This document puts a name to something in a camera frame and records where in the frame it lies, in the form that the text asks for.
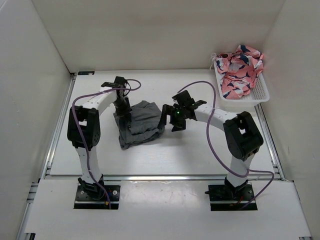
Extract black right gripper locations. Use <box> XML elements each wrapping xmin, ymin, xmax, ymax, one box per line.
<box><xmin>157</xmin><ymin>104</ymin><xmax>187</xmax><ymax>132</ymax></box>

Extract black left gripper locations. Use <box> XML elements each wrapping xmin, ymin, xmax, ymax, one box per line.
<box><xmin>112</xmin><ymin>96</ymin><xmax>132</xmax><ymax>122</ymax></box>

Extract grey shorts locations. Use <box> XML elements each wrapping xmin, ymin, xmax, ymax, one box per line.
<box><xmin>113</xmin><ymin>100</ymin><xmax>165</xmax><ymax>150</ymax></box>

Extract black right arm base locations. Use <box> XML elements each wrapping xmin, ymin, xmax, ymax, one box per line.
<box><xmin>204</xmin><ymin>180</ymin><xmax>258</xmax><ymax>212</ymax></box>

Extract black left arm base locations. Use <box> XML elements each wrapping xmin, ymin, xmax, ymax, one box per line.
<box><xmin>73</xmin><ymin>183</ymin><xmax>121</xmax><ymax>210</ymax></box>

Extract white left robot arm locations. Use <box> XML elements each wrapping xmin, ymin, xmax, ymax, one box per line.
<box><xmin>67</xmin><ymin>76</ymin><xmax>165</xmax><ymax>201</ymax></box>

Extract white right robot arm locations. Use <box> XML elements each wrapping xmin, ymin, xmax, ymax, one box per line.
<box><xmin>166</xmin><ymin>90</ymin><xmax>264</xmax><ymax>200</ymax></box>

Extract pink patterned shorts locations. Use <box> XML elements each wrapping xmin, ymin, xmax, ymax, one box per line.
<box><xmin>213</xmin><ymin>44</ymin><xmax>264</xmax><ymax>100</ymax></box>

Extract black label sticker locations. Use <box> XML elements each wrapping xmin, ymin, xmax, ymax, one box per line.
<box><xmin>77</xmin><ymin>71</ymin><xmax>95</xmax><ymax>76</ymax></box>

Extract white plastic basket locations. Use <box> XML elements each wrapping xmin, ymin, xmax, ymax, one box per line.
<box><xmin>213</xmin><ymin>64</ymin><xmax>270</xmax><ymax>107</ymax></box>

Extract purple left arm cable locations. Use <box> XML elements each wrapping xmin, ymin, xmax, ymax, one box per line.
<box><xmin>70</xmin><ymin>79</ymin><xmax>142</xmax><ymax>210</ymax></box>

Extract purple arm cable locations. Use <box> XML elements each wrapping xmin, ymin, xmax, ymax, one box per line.
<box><xmin>70</xmin><ymin>79</ymin><xmax>142</xmax><ymax>210</ymax></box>
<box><xmin>178</xmin><ymin>80</ymin><xmax>275</xmax><ymax>210</ymax></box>

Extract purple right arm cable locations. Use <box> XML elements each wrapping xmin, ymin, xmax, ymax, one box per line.
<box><xmin>178</xmin><ymin>80</ymin><xmax>275</xmax><ymax>210</ymax></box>

